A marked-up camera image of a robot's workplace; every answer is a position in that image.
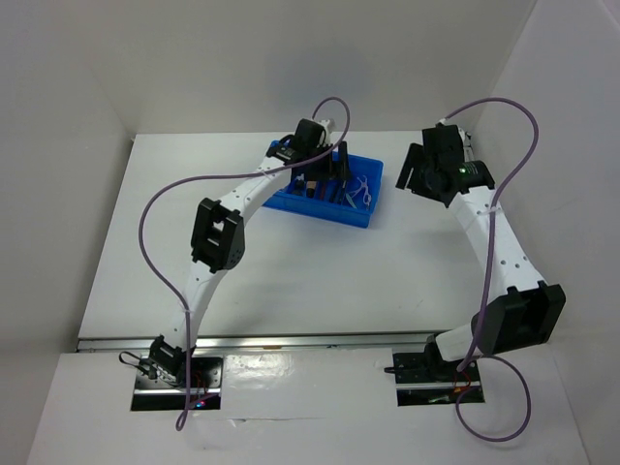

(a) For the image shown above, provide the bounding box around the blue divided plastic bin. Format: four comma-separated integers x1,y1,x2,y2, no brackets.
263,142,384,228

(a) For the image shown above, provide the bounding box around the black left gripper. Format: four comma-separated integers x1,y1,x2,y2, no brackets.
303,140,352,181

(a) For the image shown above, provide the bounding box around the mint green spatula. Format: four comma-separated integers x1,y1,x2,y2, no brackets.
345,193,365,210

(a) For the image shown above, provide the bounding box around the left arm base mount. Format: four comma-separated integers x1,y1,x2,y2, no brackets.
118,351,224,412

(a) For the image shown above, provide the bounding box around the dark green gold mascara tube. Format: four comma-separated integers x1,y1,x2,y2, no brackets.
336,180,348,204

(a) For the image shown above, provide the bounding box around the black makeup brush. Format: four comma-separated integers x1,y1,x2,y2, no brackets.
329,181,341,203

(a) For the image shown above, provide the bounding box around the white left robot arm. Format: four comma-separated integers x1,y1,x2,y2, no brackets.
148,118,334,387

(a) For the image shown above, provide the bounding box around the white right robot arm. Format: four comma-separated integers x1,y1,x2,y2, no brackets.
396,124,566,380

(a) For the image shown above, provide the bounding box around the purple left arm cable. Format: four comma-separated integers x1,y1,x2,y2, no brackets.
138,96,352,432

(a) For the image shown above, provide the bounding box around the aluminium front rail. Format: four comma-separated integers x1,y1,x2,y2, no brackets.
77,331,432,353

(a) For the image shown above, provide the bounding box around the beige foundation bottle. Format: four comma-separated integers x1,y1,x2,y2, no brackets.
305,180,318,199

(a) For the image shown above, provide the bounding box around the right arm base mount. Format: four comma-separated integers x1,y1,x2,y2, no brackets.
384,353,485,407

